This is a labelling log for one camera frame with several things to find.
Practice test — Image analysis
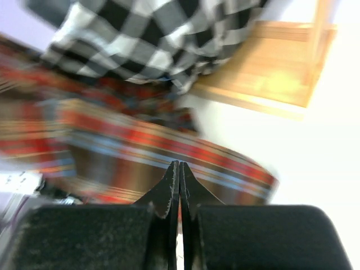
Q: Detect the aluminium rail frame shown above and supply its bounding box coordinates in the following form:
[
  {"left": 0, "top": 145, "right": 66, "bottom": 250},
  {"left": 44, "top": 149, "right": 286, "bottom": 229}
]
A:
[{"left": 1, "top": 171, "right": 42, "bottom": 229}]

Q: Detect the black white checked shirt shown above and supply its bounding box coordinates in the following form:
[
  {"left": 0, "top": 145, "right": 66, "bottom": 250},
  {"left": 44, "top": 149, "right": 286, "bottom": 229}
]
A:
[{"left": 24, "top": 0, "right": 263, "bottom": 94}]

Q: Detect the red plaid shirt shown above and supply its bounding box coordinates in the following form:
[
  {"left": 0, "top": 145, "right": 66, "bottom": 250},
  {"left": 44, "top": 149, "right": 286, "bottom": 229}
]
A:
[{"left": 1, "top": 37, "right": 277, "bottom": 205}]

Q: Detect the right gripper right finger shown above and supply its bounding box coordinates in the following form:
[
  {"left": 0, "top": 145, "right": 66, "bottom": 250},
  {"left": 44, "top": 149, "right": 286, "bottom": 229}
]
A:
[{"left": 179, "top": 163, "right": 351, "bottom": 269}]

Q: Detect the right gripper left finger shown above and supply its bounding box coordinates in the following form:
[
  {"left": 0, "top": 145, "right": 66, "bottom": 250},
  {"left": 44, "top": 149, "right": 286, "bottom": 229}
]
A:
[{"left": 8, "top": 161, "right": 179, "bottom": 269}]

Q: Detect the wooden clothes rack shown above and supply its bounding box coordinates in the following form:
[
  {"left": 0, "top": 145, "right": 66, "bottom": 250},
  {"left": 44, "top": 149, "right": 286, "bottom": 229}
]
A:
[{"left": 190, "top": 1, "right": 337, "bottom": 121}]

